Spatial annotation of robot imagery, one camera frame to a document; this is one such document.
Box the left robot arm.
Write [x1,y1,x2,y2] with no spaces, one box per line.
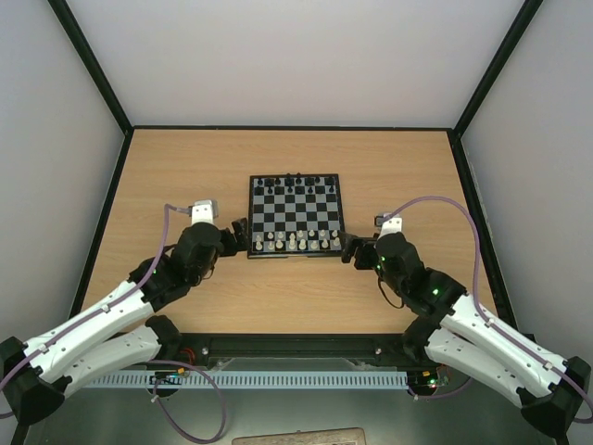
[1,216,247,426]

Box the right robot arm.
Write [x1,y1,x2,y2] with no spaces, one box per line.
[339,232,591,439]

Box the black chess pieces row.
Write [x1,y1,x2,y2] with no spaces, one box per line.
[249,173,339,196]

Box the right green controller board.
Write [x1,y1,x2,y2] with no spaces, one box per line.
[410,366,452,388]

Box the left controller board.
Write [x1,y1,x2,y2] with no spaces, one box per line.
[147,367,191,386]

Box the black and silver chessboard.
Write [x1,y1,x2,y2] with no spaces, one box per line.
[247,181,345,259]

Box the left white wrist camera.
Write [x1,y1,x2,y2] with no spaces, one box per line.
[190,199,219,225]

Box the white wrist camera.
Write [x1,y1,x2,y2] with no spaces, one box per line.
[190,199,219,225]
[374,213,403,238]

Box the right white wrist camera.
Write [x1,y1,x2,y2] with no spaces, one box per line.
[374,213,403,238]

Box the black aluminium frame rail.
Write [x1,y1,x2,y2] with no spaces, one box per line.
[13,334,549,444]

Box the light blue cable duct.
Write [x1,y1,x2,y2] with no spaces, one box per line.
[87,370,409,390]

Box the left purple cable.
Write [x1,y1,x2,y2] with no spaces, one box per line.
[0,203,228,441]

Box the purple cable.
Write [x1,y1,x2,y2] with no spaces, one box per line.
[382,196,593,426]
[0,203,228,441]

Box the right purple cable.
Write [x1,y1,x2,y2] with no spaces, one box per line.
[382,196,593,426]

